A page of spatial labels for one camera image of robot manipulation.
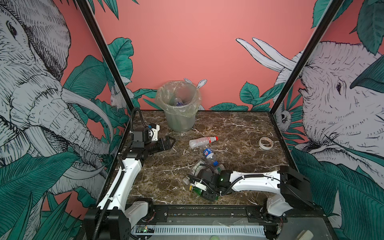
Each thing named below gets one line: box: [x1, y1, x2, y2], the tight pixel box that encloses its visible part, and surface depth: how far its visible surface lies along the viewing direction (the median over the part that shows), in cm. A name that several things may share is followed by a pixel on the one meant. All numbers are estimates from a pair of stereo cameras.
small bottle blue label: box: [203, 147, 219, 167], surface depth 94 cm
